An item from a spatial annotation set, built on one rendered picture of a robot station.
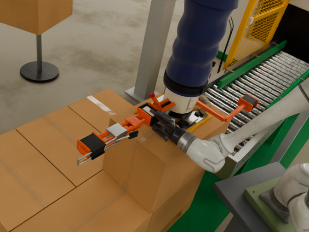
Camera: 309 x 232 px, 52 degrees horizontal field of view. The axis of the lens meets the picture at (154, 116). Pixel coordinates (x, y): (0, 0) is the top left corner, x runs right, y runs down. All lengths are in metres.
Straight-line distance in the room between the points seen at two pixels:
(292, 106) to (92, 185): 1.14
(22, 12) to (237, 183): 2.25
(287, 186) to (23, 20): 2.46
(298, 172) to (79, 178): 1.14
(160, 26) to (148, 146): 1.68
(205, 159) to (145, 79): 2.06
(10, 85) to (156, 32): 1.54
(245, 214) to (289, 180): 0.27
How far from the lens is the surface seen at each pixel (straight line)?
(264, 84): 3.32
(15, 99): 3.31
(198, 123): 1.74
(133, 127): 1.41
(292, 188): 1.63
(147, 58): 3.20
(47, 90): 3.42
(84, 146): 1.27
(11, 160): 1.99
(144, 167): 1.61
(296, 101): 1.25
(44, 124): 2.20
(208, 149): 1.36
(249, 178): 1.89
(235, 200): 1.74
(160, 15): 2.99
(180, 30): 1.46
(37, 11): 2.97
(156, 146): 1.55
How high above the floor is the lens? 2.01
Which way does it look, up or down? 38 degrees down
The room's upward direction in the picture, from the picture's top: 14 degrees clockwise
